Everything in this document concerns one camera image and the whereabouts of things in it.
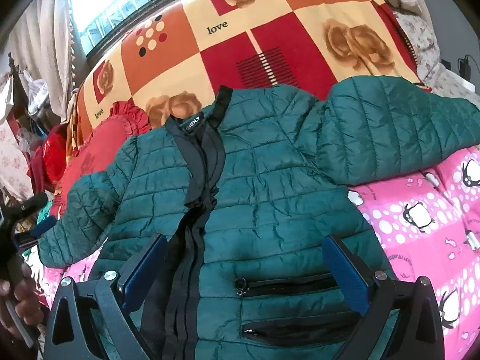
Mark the red clothes pile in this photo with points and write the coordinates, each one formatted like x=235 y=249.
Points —
x=48 y=163

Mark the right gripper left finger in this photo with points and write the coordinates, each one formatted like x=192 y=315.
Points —
x=71 y=331

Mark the orange red rose blanket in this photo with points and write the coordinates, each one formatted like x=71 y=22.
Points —
x=180 y=56

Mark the left hand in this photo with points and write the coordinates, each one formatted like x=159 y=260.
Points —
x=28 y=307

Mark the red heart ruffled pillow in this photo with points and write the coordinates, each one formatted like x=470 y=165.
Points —
x=99 y=150

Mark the pink penguin blanket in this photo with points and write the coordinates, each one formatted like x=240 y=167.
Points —
x=427 y=239

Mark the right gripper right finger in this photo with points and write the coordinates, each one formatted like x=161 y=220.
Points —
x=398 y=319

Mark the beige curtain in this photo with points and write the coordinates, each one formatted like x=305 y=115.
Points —
x=42 y=41

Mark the green quilted puffer jacket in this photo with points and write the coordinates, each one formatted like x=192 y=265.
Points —
x=369 y=129

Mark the beige floral bedding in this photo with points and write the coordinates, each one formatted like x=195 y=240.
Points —
x=415 y=21

